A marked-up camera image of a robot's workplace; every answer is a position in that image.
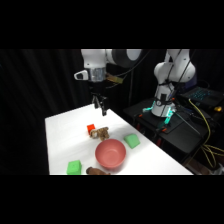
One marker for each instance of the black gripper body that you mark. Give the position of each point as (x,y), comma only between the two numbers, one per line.
(97,75)

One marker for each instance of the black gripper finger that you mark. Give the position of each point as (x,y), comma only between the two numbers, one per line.
(96,101)
(104,106)

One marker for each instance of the green triangle block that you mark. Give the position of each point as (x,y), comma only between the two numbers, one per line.
(132,141)

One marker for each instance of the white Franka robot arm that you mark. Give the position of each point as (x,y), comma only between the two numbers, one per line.
(173,71)

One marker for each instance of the pink bowl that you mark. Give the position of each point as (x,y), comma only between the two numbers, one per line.
(110,154)

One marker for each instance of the red cube block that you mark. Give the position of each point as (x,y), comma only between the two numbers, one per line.
(90,128)

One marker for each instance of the brown plush toy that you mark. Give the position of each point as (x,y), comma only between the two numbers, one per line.
(100,133)

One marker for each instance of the white table cloth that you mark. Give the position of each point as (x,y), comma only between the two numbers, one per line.
(66,140)

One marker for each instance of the black curtain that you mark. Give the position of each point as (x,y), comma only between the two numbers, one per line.
(33,100)

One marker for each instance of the dark brown oblong object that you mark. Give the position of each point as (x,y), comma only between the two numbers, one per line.
(96,171)

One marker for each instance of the green cube block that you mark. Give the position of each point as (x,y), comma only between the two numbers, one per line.
(74,167)

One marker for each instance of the black robot stand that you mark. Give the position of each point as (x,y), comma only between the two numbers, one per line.
(180,133)

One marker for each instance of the black laptop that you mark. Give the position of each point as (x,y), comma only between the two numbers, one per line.
(201,95)

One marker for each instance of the small yellow object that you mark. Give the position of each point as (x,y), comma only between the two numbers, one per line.
(218,108)

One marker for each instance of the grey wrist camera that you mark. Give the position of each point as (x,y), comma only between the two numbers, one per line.
(81,75)

